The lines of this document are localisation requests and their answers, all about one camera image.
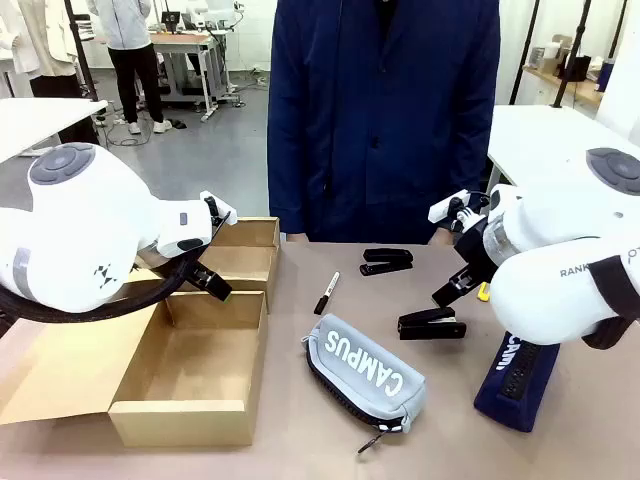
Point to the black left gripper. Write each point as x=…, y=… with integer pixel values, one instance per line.
x=194, y=269

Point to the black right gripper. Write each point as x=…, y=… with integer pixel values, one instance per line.
x=477, y=247

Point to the yellow utility knife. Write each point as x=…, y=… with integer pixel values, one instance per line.
x=484, y=292

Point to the black stapler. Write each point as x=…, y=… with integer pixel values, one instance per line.
x=430, y=325
x=385, y=262

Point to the navy Campus pencil case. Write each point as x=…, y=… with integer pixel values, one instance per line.
x=510, y=385

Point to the black white marker pen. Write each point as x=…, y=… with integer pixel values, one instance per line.
x=327, y=292

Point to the grey Campus pencil case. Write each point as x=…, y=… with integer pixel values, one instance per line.
x=365, y=370

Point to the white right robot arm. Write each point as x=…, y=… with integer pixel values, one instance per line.
x=540, y=300

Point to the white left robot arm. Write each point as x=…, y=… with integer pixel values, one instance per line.
x=75, y=235

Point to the small open cardboard box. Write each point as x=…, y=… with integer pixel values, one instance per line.
x=250, y=260

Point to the large open cardboard box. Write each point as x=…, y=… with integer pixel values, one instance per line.
x=200, y=360

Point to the black box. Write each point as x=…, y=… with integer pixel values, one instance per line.
x=580, y=69

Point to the person left hand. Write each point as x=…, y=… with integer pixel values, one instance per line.
x=441, y=237

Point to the person right hand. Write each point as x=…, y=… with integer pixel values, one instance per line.
x=296, y=238

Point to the person in navy coat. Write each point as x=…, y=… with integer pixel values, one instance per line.
x=380, y=125

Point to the grey metal workbench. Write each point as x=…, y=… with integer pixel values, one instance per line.
x=190, y=65

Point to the wooden shelf board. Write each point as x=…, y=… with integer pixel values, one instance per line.
x=575, y=87

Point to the white side table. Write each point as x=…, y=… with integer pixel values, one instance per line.
x=40, y=122

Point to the bystander in black trousers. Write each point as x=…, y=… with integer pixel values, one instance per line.
x=130, y=55

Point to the thin black stand pole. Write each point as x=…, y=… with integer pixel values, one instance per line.
x=525, y=50

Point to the brown cardboard carton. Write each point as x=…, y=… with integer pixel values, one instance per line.
x=555, y=55

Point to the black tripod pole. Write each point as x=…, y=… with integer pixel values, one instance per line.
x=82, y=60

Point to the dark blue bottle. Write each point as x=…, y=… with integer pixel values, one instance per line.
x=606, y=75

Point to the thick black stand pole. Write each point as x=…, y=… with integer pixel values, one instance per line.
x=572, y=50

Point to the bystander in white coat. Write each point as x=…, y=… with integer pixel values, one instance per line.
x=35, y=45

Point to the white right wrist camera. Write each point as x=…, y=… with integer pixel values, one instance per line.
x=445, y=209

